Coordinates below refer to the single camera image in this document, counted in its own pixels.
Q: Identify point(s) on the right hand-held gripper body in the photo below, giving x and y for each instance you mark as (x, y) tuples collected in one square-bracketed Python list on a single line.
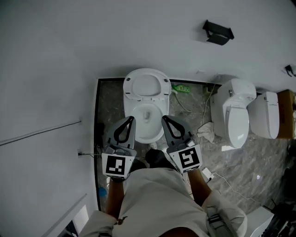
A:
[(189, 159)]

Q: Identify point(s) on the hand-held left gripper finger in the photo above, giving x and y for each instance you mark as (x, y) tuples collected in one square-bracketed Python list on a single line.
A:
[(112, 137), (131, 139)]

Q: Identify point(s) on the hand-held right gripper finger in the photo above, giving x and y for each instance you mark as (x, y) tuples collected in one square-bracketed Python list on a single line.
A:
[(170, 139), (187, 134)]

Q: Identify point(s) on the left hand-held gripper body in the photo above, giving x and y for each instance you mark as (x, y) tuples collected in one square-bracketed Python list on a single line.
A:
[(115, 165)]

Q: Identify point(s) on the person's left forearm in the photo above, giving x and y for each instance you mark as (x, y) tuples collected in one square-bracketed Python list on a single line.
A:
[(115, 199)]

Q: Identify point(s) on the person's right forearm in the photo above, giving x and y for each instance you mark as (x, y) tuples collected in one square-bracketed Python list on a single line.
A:
[(199, 187)]

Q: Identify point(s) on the white oval toilet bowl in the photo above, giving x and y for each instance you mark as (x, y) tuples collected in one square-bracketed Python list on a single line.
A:
[(148, 132)]

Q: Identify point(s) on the white toilet with tank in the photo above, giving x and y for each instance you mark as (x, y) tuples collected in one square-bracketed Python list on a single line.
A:
[(236, 120)]

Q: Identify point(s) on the white round disc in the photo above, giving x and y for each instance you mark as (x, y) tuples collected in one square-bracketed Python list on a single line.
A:
[(146, 85)]

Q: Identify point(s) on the white boxy closed toilet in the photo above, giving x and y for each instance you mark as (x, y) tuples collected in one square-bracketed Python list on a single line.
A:
[(266, 115)]

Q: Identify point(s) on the person's right white shoe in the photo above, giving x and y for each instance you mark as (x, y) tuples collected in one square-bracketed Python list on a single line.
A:
[(153, 145)]

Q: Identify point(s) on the crumpled white cloth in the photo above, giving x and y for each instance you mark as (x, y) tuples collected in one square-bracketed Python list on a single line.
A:
[(207, 132)]

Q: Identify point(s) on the white power adapter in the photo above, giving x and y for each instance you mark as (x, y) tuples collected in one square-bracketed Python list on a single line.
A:
[(207, 173)]

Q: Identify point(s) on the person's dark trousers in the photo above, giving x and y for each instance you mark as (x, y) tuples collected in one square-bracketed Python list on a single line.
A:
[(157, 159)]

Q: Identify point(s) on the small blue object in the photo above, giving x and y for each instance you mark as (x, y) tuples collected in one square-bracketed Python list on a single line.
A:
[(102, 192)]

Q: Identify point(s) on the green plastic bottle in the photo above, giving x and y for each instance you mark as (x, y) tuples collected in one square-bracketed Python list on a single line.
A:
[(181, 88)]

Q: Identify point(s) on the small green fitting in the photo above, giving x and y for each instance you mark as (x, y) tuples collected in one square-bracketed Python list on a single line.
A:
[(207, 89)]

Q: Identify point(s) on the person's beige shirt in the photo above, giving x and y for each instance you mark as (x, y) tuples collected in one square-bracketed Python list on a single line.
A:
[(157, 203)]

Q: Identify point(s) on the dark glass window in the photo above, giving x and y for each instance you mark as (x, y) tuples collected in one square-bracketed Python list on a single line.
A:
[(69, 229)]

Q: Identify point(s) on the white box-shaped fixture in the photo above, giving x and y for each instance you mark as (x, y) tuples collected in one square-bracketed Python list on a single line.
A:
[(259, 222)]

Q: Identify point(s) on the open cardboard box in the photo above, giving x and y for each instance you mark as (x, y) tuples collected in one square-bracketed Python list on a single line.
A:
[(286, 115)]

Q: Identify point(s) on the dark equipment clutter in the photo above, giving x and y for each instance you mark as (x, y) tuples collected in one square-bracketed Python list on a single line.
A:
[(284, 220)]

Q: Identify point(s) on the black wall paper holder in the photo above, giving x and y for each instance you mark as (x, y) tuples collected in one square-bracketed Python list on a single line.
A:
[(218, 32)]

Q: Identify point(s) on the small black wall hook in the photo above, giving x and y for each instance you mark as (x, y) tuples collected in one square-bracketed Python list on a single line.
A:
[(290, 70)]

